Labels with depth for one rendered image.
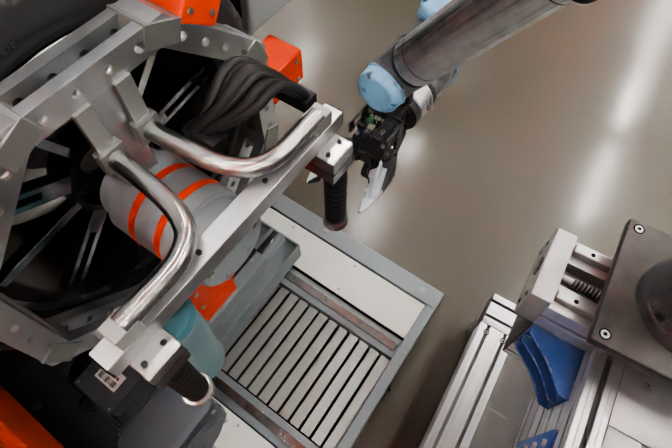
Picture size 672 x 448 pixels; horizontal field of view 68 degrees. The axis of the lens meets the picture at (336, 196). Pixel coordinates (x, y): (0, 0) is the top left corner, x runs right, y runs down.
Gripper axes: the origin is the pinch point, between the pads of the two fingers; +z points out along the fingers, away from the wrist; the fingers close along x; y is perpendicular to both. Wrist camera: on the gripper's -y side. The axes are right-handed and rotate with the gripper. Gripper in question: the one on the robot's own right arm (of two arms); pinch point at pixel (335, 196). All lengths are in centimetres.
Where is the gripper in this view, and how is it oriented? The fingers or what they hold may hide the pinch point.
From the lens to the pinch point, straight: 78.9
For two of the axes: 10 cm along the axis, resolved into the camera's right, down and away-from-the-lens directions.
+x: 8.2, 4.8, -3.0
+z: -5.7, 7.0, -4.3
